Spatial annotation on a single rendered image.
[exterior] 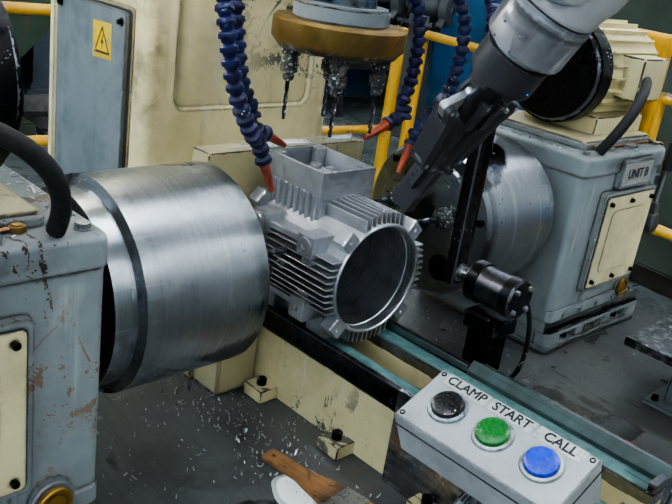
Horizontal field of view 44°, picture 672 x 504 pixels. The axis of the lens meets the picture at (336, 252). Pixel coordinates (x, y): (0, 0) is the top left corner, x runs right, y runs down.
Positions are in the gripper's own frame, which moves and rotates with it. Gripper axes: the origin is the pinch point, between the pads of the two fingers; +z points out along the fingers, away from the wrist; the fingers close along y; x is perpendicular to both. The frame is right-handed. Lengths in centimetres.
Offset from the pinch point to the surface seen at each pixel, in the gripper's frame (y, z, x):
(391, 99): -237, 149, -160
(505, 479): 21.6, -4.6, 34.0
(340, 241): 1.5, 13.7, -2.7
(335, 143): -14.6, 17.8, -22.6
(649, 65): -67, -7, -12
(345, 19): -2.0, -5.0, -23.1
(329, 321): 1.1, 23.8, 3.0
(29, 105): -177, 338, -355
